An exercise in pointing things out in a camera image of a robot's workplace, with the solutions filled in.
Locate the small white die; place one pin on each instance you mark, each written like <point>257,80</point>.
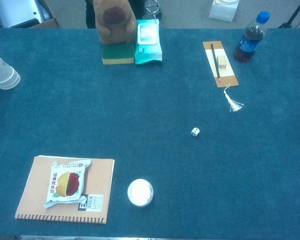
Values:
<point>195,132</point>

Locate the teal tablecloth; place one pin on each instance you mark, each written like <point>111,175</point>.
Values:
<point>150,105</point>

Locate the teal wet wipes pack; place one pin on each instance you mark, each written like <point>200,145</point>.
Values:
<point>147,47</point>

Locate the round silver tin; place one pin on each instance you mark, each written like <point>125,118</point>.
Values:
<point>140,192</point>

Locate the green and yellow sponge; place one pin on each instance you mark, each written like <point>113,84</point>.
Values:
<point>118,53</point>

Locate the brown spiral notebook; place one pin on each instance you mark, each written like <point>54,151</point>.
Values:
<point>100,180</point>

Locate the black pencil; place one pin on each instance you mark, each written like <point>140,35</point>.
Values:
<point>214,62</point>

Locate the orange bookmark with white tassel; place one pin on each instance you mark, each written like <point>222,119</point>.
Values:
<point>230,77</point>

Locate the beige eraser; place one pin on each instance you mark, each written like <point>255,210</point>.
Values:
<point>221,61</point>

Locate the white snack packet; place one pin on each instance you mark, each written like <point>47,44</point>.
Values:
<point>65,182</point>

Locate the brown plush toy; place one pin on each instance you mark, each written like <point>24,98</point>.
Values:
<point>113,20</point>

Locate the chrome stool base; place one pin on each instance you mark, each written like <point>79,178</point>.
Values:
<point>153,8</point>

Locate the cola bottle with blue cap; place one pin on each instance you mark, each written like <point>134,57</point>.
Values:
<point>251,37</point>

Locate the white box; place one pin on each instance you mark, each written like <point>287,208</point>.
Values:
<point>223,10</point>

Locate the cardboard box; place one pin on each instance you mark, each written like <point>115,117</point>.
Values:
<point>51,23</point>

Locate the stack of white paper cups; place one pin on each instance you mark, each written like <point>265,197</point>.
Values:
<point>2,75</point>

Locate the grey device in box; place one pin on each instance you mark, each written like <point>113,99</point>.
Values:
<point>15,10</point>

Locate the black stand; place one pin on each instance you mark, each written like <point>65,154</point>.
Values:
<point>293,15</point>

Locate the metal table frame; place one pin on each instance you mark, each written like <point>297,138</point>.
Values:
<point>115,237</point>

